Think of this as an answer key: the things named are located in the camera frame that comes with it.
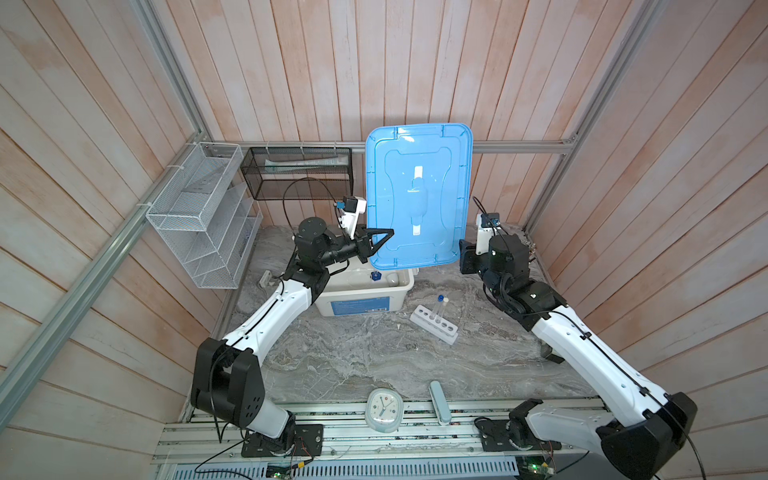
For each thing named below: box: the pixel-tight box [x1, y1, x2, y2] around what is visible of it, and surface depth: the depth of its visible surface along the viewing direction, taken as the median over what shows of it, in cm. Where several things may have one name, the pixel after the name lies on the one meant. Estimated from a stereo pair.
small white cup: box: [386, 272, 399, 287], surface depth 103 cm
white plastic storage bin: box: [314, 256, 419, 317], surface depth 92 cm
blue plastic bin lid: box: [366, 123, 473, 270], surface depth 68 cm
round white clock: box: [365, 388, 404, 433], surface depth 78 cm
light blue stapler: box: [429, 380, 452, 426], surface depth 79 cm
